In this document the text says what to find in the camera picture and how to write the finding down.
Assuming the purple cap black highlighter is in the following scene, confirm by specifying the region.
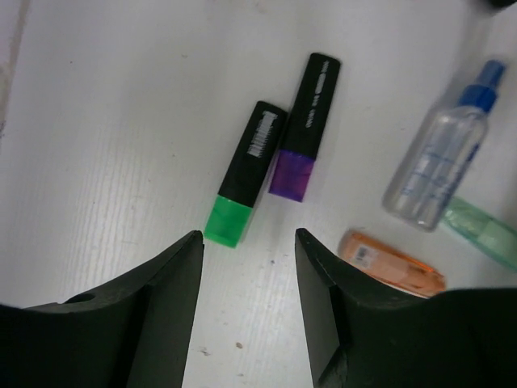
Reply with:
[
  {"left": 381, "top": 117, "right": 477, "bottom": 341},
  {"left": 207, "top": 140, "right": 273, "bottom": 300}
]
[{"left": 268, "top": 53, "right": 341, "bottom": 202}]

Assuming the green cap black highlighter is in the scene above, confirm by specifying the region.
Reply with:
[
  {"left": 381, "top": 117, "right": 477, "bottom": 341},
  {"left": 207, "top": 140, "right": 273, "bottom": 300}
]
[{"left": 204, "top": 101, "right": 288, "bottom": 248}]

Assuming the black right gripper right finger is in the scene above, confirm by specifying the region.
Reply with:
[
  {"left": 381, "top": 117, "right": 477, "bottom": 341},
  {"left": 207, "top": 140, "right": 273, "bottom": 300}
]
[{"left": 295, "top": 229, "right": 516, "bottom": 387}]

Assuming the clear staples box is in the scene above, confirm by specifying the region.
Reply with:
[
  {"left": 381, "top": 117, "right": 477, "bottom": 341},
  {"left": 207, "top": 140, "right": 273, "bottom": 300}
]
[{"left": 383, "top": 59, "right": 507, "bottom": 231}]

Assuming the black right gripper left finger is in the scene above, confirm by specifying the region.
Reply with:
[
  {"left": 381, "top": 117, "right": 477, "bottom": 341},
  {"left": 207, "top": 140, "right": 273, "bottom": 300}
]
[{"left": 1, "top": 231, "right": 204, "bottom": 387}]

